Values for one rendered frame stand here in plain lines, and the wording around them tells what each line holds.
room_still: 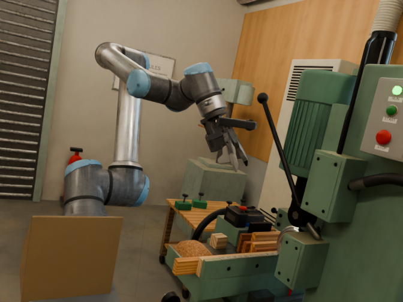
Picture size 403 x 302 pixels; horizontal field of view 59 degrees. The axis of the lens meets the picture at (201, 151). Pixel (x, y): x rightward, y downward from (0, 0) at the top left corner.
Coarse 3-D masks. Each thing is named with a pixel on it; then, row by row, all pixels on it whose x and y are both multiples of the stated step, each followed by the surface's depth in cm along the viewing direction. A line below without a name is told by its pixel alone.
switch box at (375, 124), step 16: (384, 80) 73; (400, 80) 70; (384, 96) 73; (400, 96) 70; (384, 112) 72; (400, 112) 70; (368, 128) 75; (384, 128) 72; (400, 128) 69; (368, 144) 75; (384, 144) 72; (400, 144) 69; (400, 160) 69
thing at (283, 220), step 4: (280, 208) 114; (284, 208) 115; (288, 208) 116; (280, 212) 113; (284, 212) 112; (276, 216) 115; (280, 216) 113; (284, 216) 112; (276, 220) 114; (280, 220) 113; (284, 220) 112; (276, 224) 114; (280, 224) 113; (284, 224) 111; (288, 224) 110; (276, 228) 114; (280, 228) 113
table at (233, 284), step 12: (168, 252) 110; (216, 252) 112; (228, 252) 114; (168, 264) 110; (180, 276) 103; (192, 276) 97; (240, 276) 100; (252, 276) 102; (264, 276) 105; (192, 288) 97; (204, 288) 94; (216, 288) 96; (228, 288) 99; (240, 288) 101; (252, 288) 103; (264, 288) 106; (276, 288) 109
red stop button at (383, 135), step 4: (380, 132) 72; (384, 132) 71; (388, 132) 71; (376, 136) 72; (380, 136) 72; (384, 136) 71; (388, 136) 70; (376, 140) 73; (380, 140) 72; (384, 140) 71; (388, 140) 70
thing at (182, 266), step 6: (252, 252) 108; (180, 258) 94; (186, 258) 95; (192, 258) 96; (198, 258) 96; (174, 264) 94; (180, 264) 93; (186, 264) 94; (192, 264) 95; (174, 270) 94; (180, 270) 93; (186, 270) 94; (192, 270) 95
